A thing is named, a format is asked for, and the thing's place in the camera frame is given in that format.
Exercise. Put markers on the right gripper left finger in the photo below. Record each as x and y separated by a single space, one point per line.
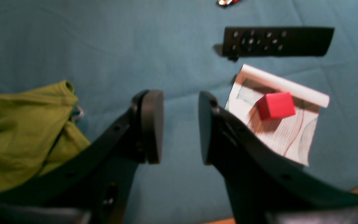
93 187

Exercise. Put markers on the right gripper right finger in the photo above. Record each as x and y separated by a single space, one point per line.
264 187

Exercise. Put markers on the blue table cloth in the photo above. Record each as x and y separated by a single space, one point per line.
112 49

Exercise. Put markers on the black remote control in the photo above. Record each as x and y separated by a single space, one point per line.
276 41

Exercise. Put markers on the red cube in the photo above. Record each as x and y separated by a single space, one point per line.
275 106

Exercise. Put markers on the olive green t-shirt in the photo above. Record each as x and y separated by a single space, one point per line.
38 132

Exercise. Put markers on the white notepad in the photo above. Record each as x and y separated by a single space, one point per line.
290 137

